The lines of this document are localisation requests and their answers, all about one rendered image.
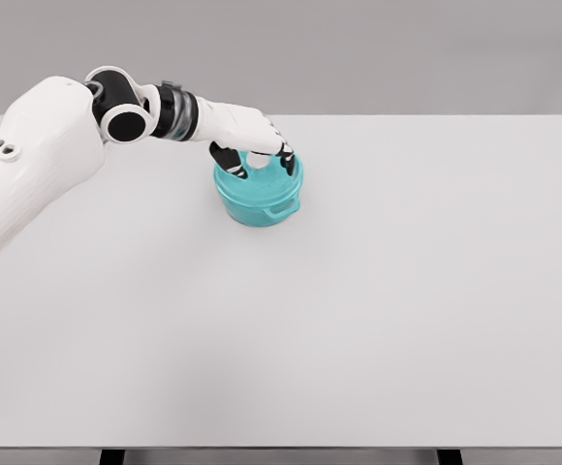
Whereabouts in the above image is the teal pot lid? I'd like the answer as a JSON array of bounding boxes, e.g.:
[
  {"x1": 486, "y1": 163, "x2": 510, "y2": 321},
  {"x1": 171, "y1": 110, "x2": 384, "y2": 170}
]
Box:
[{"x1": 213, "y1": 149, "x2": 305, "y2": 199}]

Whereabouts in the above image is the teal pot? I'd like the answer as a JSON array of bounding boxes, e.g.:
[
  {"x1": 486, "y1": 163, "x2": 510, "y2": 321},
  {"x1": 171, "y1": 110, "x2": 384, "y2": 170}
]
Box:
[{"x1": 213, "y1": 167, "x2": 306, "y2": 228}]

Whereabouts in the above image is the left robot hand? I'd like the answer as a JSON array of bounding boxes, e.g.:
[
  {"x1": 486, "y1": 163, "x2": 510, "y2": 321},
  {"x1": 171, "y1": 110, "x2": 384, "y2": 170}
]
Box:
[{"x1": 207, "y1": 101, "x2": 297, "y2": 179}]

